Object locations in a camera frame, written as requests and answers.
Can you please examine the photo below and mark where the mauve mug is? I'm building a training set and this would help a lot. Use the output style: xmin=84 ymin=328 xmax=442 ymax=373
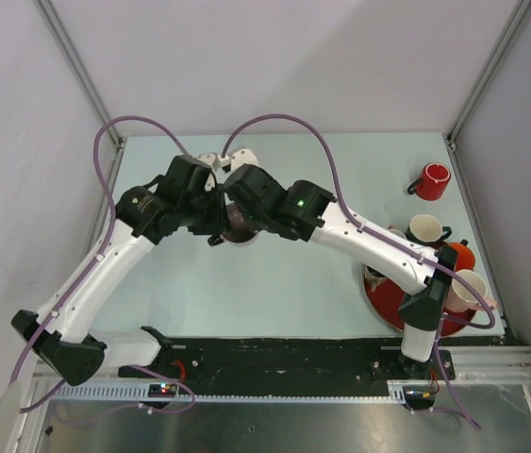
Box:
xmin=207 ymin=203 xmax=257 ymax=246

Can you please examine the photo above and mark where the dark green mug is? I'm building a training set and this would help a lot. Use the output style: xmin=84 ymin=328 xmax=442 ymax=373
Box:
xmin=405 ymin=214 xmax=453 ymax=246

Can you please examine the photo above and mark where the red mug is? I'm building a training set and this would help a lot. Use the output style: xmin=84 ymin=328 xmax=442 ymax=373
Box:
xmin=407 ymin=162 xmax=452 ymax=201

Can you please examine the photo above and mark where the large orange mug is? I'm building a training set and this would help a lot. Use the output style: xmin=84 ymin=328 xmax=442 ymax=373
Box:
xmin=447 ymin=239 xmax=476 ymax=272

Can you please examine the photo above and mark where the light pink mug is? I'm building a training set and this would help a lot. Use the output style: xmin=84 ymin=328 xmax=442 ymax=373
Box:
xmin=444 ymin=269 xmax=498 ymax=312

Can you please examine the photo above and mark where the brown patterned mug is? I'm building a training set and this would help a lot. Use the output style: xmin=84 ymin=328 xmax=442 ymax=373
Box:
xmin=364 ymin=266 xmax=387 ymax=292

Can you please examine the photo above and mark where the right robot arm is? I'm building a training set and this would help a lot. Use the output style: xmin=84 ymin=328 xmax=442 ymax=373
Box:
xmin=224 ymin=163 xmax=456 ymax=378

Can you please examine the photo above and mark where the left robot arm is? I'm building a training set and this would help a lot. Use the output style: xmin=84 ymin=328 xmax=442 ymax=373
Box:
xmin=11 ymin=154 xmax=225 ymax=386

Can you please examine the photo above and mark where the round red tray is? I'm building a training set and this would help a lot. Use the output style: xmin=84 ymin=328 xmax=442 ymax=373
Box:
xmin=363 ymin=254 xmax=451 ymax=331

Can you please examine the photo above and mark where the small circuit board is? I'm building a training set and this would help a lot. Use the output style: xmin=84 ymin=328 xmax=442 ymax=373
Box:
xmin=148 ymin=383 xmax=178 ymax=397

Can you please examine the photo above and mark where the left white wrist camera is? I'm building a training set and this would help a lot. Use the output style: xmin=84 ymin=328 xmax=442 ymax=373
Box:
xmin=196 ymin=153 xmax=220 ymax=174

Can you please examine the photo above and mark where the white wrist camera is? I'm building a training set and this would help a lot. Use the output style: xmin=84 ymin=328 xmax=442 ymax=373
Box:
xmin=196 ymin=153 xmax=220 ymax=174
xmin=217 ymin=148 xmax=259 ymax=175

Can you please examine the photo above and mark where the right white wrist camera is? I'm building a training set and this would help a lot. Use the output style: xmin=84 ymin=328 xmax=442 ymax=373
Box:
xmin=217 ymin=148 xmax=259 ymax=175

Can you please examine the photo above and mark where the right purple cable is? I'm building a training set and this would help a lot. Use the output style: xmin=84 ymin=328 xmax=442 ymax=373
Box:
xmin=223 ymin=112 xmax=497 ymax=431

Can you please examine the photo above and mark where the purple cable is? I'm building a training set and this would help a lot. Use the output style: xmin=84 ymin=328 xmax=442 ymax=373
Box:
xmin=8 ymin=114 xmax=197 ymax=428
xmin=223 ymin=112 xmax=497 ymax=431

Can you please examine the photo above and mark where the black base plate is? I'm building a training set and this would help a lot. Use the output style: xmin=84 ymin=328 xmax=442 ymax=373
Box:
xmin=118 ymin=335 xmax=456 ymax=398

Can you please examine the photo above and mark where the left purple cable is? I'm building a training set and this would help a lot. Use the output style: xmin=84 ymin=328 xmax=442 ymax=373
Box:
xmin=8 ymin=114 xmax=197 ymax=428

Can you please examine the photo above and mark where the white slotted cable duct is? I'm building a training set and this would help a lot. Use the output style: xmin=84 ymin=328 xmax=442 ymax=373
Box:
xmin=53 ymin=382 xmax=436 ymax=404

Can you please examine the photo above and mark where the left aluminium frame post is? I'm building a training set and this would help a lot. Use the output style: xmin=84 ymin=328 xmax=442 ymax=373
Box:
xmin=32 ymin=0 xmax=112 ymax=124

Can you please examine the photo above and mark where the aluminium frame post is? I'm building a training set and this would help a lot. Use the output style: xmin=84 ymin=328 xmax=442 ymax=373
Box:
xmin=445 ymin=0 xmax=531 ymax=151
xmin=32 ymin=0 xmax=112 ymax=124

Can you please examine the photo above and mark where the right aluminium frame post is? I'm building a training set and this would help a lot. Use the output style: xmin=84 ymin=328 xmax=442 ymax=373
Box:
xmin=445 ymin=0 xmax=531 ymax=151

